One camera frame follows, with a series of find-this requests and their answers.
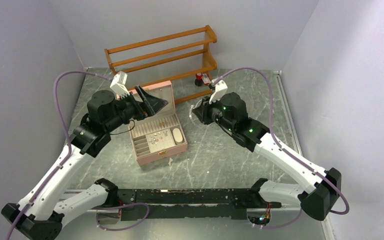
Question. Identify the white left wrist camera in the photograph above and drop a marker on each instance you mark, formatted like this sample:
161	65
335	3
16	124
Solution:
118	85

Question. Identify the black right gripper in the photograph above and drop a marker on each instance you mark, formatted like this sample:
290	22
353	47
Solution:
202	111

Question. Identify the wooden shelf rack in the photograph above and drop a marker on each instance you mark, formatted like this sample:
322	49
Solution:
167	58

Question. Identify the red white small box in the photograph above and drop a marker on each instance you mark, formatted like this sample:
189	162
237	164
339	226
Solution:
205	79

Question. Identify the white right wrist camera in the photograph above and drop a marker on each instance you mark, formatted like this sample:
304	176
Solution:
220	88

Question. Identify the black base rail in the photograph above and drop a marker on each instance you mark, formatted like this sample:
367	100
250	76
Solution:
233	203

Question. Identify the cream watch pillow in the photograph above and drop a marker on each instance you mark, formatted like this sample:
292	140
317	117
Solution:
177	136

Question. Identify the red black stamp on shelf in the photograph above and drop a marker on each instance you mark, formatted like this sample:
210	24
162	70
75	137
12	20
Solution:
198	79

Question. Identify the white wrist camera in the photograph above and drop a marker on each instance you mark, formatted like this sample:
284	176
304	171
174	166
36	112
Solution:
220	88
118	85

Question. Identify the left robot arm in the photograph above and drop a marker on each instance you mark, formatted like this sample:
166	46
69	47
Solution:
41	214

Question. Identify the pink jewelry box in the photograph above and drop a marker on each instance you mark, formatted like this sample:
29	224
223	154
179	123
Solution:
152	137

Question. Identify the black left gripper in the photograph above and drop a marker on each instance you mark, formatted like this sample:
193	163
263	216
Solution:
148	106

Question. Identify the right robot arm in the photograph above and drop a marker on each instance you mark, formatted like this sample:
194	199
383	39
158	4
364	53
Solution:
258	139

